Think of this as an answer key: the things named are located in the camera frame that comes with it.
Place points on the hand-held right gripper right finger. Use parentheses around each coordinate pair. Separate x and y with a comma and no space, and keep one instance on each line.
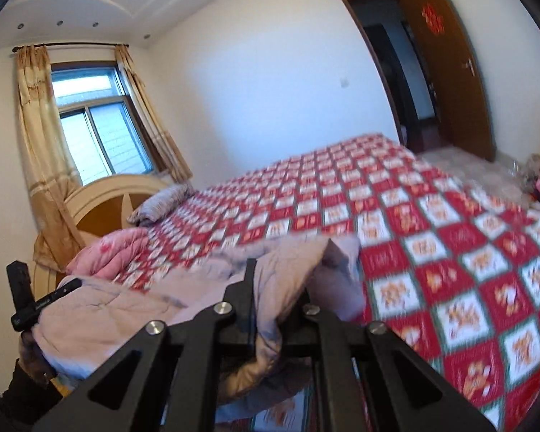
(316,321)

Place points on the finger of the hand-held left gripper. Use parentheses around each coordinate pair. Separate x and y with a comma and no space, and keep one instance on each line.
(20,285)
(49,299)

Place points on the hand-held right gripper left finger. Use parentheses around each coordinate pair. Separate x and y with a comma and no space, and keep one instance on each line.
(245,297)

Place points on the lilac quilted puffer jacket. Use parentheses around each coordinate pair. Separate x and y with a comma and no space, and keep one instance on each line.
(130,312)

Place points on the person's left forearm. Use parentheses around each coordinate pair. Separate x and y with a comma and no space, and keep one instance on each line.
(29,396)

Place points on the person's left hand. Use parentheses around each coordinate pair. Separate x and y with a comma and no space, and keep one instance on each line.
(36,355)

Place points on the folded pink floral quilt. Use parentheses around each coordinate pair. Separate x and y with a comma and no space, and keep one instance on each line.
(110,254)

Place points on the cream and wood headboard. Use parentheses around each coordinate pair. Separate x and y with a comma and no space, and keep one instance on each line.
(105,207)

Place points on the striped pillow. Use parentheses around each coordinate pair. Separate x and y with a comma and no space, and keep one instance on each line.
(162,202)

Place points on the bed with red printed sheet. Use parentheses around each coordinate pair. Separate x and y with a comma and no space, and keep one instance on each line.
(432,252)

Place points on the large beige floral curtain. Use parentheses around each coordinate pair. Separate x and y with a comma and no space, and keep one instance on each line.
(42,144)

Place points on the narrow beige floral curtain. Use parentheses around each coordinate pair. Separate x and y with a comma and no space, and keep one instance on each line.
(150,117)

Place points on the dark curtain rod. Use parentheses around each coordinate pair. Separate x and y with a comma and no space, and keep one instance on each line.
(72,44)

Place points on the brown wooden door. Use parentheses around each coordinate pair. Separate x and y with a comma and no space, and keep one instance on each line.
(450,67)

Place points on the red paper door decoration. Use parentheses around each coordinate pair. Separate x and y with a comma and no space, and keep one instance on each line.
(433,18)

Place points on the window with grey frame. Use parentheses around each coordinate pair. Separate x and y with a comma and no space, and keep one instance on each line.
(101,121)

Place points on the dark wooden door frame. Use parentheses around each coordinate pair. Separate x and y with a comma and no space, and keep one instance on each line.
(378,63)

